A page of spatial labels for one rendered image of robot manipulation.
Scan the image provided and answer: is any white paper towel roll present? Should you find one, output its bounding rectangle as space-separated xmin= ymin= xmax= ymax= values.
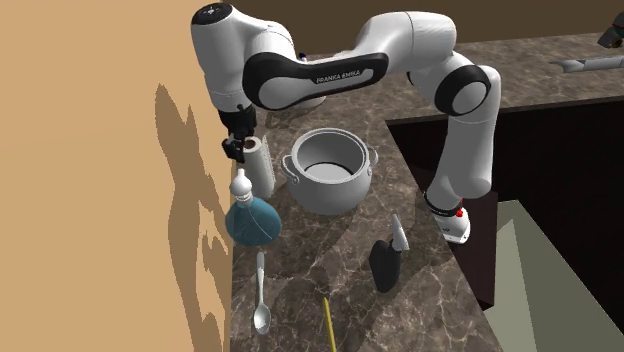
xmin=241 ymin=134 xmax=278 ymax=200

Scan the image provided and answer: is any white vessel with blue tip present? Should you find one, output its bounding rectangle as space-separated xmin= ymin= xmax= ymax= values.
xmin=291 ymin=51 xmax=328 ymax=110

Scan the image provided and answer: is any blue flask with white cap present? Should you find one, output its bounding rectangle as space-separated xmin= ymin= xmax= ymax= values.
xmin=224 ymin=167 xmax=284 ymax=248

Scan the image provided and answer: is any grey cooking pot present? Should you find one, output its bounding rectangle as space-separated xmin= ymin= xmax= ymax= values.
xmin=280 ymin=127 xmax=380 ymax=217

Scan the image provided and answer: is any silver spoon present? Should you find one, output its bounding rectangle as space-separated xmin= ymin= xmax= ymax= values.
xmin=252 ymin=250 xmax=273 ymax=337

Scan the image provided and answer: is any black tool with white blade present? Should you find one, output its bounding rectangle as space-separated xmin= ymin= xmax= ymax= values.
xmin=367 ymin=213 xmax=411 ymax=294

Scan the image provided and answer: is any yellow pencil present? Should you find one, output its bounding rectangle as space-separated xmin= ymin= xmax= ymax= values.
xmin=321 ymin=296 xmax=339 ymax=352

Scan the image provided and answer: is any dark robot stand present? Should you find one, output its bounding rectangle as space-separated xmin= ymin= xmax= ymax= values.
xmin=450 ymin=189 xmax=500 ymax=311

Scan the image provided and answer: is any grey long tool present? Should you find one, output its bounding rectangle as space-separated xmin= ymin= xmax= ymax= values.
xmin=549 ymin=55 xmax=624 ymax=75

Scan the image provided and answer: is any dark grey object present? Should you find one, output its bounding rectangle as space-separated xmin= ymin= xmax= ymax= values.
xmin=597 ymin=11 xmax=624 ymax=49

